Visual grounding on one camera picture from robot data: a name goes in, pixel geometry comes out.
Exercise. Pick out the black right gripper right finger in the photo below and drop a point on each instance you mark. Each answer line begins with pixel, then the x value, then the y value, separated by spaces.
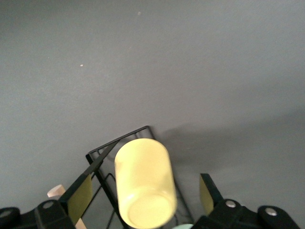
pixel 209 193

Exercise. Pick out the light green plastic cup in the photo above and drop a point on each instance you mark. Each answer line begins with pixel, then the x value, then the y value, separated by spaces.
pixel 183 226

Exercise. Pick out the dark grey table mat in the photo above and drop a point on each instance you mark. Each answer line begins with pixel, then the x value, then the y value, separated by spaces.
pixel 143 71

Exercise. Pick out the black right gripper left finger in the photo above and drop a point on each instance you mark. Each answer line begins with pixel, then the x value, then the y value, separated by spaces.
pixel 78 198

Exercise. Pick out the yellow plastic cup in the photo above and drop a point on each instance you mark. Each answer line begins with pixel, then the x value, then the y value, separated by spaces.
pixel 145 181

